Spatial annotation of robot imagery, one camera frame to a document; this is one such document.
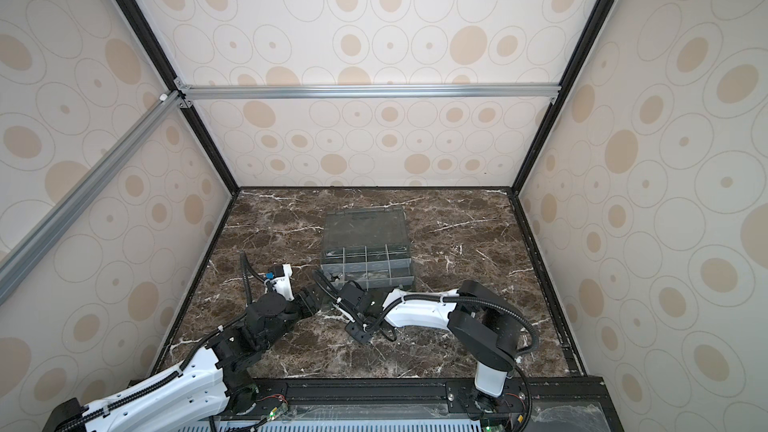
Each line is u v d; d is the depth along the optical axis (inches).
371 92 34.1
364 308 25.6
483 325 17.9
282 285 27.5
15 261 20.0
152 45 31.4
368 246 40.8
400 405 28.8
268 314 22.7
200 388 20.6
